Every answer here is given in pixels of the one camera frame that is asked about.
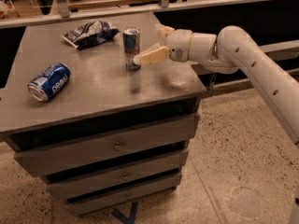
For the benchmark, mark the grey drawer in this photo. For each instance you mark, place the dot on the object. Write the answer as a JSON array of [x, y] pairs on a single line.
[[56, 158], [123, 195], [84, 184]]

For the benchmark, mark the red bull can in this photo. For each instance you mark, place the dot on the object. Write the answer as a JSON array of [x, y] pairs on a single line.
[[131, 44]]

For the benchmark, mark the crumpled blue chip bag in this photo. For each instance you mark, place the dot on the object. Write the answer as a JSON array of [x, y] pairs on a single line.
[[91, 34]]

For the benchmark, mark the top grey drawer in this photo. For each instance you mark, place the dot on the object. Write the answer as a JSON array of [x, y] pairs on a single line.
[[56, 158]]

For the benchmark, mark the blue pepsi can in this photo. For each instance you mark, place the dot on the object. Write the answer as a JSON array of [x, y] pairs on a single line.
[[49, 82]]

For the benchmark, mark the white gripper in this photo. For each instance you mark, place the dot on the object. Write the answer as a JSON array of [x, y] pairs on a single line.
[[178, 45]]

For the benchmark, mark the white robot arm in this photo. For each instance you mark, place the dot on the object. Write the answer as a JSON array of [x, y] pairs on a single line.
[[230, 50]]

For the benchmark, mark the bottom grey drawer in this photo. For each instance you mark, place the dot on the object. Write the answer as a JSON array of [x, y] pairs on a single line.
[[123, 195]]

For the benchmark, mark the middle grey drawer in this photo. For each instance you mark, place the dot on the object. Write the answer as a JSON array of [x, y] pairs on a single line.
[[84, 184]]

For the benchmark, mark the grey metal railing frame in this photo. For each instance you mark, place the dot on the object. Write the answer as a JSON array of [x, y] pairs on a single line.
[[268, 21]]

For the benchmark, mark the grey drawer cabinet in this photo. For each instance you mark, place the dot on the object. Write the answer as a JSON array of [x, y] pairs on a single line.
[[102, 97]]

